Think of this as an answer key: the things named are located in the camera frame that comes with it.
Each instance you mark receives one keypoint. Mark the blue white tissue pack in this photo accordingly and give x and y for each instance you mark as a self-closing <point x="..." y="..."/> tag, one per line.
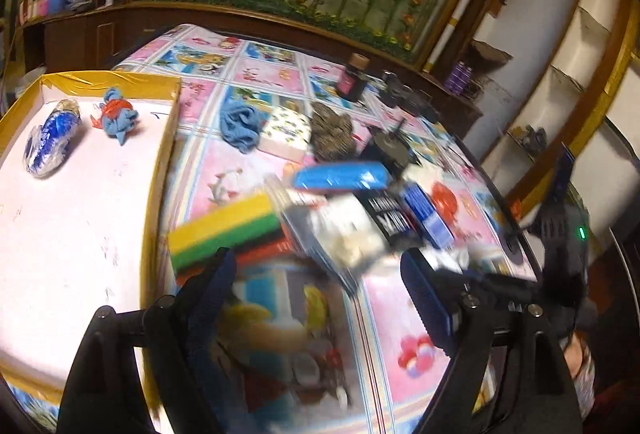
<point x="52" y="138"/>

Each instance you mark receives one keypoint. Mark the black electric motor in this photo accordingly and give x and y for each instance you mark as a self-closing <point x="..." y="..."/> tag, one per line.
<point x="387" y="151"/>

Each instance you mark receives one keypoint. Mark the blue oblong case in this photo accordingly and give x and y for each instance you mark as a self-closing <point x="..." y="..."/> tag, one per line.
<point x="340" y="176"/>

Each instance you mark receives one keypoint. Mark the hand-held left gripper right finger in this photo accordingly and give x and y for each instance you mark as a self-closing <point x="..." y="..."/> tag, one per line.
<point x="430" y="309"/>

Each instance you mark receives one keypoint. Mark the clear bag white contents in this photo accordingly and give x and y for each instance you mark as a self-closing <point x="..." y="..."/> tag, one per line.
<point x="340" y="239"/>

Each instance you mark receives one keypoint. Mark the lemon print tissue pack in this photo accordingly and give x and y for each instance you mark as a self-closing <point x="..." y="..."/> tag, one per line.
<point x="287" y="133"/>

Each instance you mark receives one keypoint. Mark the pink box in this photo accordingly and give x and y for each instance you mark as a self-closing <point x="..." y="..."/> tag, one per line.
<point x="36" y="8"/>

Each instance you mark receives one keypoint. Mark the blue towel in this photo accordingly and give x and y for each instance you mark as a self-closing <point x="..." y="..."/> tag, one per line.
<point x="242" y="126"/>

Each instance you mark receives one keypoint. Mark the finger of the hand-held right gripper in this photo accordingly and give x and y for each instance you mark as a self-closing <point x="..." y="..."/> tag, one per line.
<point x="500" y="286"/>

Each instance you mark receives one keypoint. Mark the black box white print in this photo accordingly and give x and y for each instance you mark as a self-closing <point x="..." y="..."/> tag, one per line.
<point x="387" y="216"/>

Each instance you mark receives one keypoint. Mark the striped multicolour sponge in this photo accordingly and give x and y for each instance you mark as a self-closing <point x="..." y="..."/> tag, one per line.
<point x="225" y="234"/>

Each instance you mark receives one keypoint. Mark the white rolled tube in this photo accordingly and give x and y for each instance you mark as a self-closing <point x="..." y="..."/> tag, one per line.
<point x="452" y="23"/>

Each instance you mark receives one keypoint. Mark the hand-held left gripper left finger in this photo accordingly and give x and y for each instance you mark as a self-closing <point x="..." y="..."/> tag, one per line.
<point x="215" y="294"/>

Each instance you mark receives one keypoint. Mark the steel wool scourer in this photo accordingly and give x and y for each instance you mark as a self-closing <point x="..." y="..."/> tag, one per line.
<point x="332" y="133"/>

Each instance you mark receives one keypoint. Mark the dark bottle pink label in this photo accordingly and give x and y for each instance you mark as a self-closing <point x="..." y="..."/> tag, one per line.
<point x="352" y="81"/>

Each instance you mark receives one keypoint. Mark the printed tablecloth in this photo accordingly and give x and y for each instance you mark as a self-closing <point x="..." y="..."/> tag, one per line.
<point x="240" y="78"/>

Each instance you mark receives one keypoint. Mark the blue and red cloth toy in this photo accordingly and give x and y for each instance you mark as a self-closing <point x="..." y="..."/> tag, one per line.
<point x="117" y="116"/>

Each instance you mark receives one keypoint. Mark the person's right forearm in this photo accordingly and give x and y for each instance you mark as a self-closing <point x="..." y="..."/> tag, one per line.
<point x="580" y="369"/>

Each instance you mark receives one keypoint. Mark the blue small box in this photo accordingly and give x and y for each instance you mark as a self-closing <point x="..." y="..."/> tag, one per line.
<point x="427" y="216"/>

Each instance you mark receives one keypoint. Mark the purple bottle pack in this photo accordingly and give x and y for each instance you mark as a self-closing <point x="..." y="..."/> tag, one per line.
<point x="460" y="77"/>

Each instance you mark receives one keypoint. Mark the red mesh scrubber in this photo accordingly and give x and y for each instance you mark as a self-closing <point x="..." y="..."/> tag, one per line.
<point x="444" y="199"/>

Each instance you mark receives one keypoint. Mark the yellow-edged white box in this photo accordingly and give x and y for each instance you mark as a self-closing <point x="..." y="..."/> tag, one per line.
<point x="75" y="224"/>

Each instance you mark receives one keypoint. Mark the white shelf unit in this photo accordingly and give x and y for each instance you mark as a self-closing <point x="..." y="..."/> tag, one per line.
<point x="565" y="63"/>

